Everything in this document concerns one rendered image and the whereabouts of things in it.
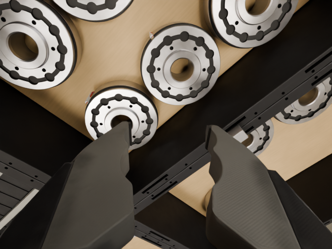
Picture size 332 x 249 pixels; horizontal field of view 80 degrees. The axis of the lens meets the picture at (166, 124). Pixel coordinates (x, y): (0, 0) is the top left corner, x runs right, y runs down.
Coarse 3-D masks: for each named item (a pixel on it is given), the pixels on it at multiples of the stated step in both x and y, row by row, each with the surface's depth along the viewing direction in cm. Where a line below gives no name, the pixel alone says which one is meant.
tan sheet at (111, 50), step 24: (144, 0) 24; (168, 0) 24; (192, 0) 24; (96, 24) 24; (120, 24) 25; (144, 24) 25; (96, 48) 26; (120, 48) 26; (240, 48) 28; (96, 72) 27; (120, 72) 28; (48, 96) 28; (72, 96) 29; (72, 120) 31
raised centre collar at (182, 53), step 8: (168, 56) 24; (176, 56) 24; (184, 56) 24; (192, 56) 24; (168, 64) 24; (192, 64) 25; (200, 64) 25; (168, 72) 25; (192, 72) 25; (200, 72) 25; (168, 80) 25; (176, 80) 26; (184, 80) 26; (192, 80) 26
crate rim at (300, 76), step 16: (304, 64) 20; (320, 64) 20; (288, 80) 20; (304, 80) 20; (272, 96) 21; (240, 112) 22; (256, 112) 22; (224, 128) 22; (0, 160) 21; (16, 160) 21; (176, 160) 24; (192, 160) 24; (32, 176) 23; (48, 176) 23; (160, 176) 25; (144, 192) 26
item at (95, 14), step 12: (60, 0) 20; (72, 0) 21; (84, 0) 20; (96, 0) 21; (108, 0) 21; (120, 0) 21; (72, 12) 21; (84, 12) 21; (96, 12) 21; (108, 12) 21; (120, 12) 21
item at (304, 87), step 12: (324, 72) 20; (300, 84) 20; (312, 84) 21; (288, 96) 21; (300, 96) 21; (276, 108) 22; (252, 120) 22; (264, 120) 22; (204, 156) 24; (192, 168) 25; (168, 180) 26; (180, 180) 26; (156, 192) 26; (144, 204) 27; (144, 228) 30; (156, 228) 31; (168, 240) 33
